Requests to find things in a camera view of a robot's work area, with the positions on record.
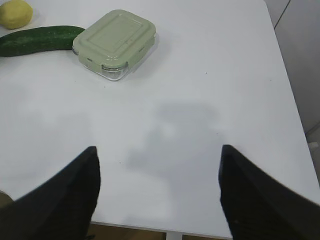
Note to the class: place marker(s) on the green lid glass food container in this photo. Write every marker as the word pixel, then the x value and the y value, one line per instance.
pixel 114 44

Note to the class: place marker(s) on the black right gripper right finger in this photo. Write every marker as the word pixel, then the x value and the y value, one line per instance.
pixel 258 207

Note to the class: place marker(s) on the green cucumber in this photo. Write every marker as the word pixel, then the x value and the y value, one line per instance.
pixel 37 40

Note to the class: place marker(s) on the yellow lemon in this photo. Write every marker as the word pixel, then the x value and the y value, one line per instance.
pixel 15 14

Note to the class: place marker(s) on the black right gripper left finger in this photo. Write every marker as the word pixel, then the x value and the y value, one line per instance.
pixel 59 209

